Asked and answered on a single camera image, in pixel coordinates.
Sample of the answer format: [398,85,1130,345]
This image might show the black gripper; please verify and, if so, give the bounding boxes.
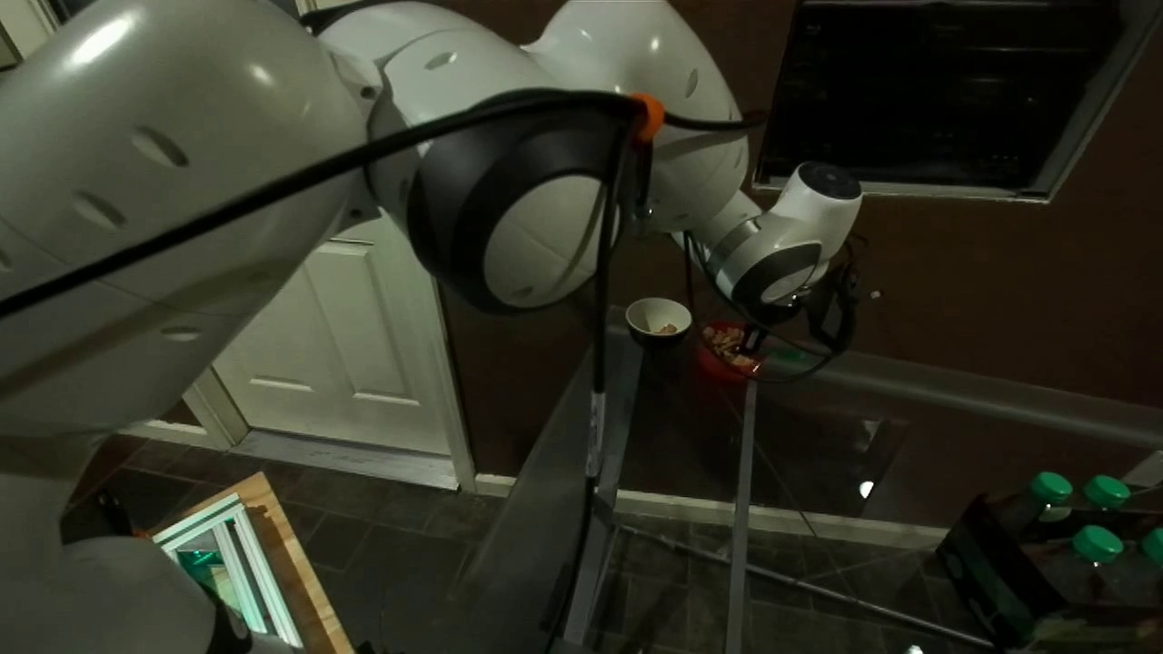
[738,269,861,383]

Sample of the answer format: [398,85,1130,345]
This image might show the green plastic spoon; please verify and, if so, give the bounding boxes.
[763,341,816,372]

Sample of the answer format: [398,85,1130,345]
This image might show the cereal pieces in red bowl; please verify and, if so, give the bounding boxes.
[702,322,758,365]

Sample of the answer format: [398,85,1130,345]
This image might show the red bowl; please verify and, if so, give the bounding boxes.
[691,320,771,390]

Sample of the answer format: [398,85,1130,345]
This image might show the black bowl with white inside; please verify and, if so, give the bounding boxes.
[622,294,698,355]

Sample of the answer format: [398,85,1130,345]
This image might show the shrink-wrapped bottle pack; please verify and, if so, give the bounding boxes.
[925,469,1163,654]

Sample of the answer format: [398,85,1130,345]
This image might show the white panel door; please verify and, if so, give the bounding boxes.
[211,214,479,495]

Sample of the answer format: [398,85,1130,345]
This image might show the wooden framed glass cabinet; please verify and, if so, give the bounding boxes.
[148,469,354,654]

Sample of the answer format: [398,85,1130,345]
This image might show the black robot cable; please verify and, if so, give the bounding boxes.
[0,85,766,654]

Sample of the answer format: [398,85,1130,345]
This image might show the orange cable tie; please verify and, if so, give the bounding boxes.
[629,90,673,145]

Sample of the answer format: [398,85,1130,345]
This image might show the dark window with white frame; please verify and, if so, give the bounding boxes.
[757,0,1163,206]

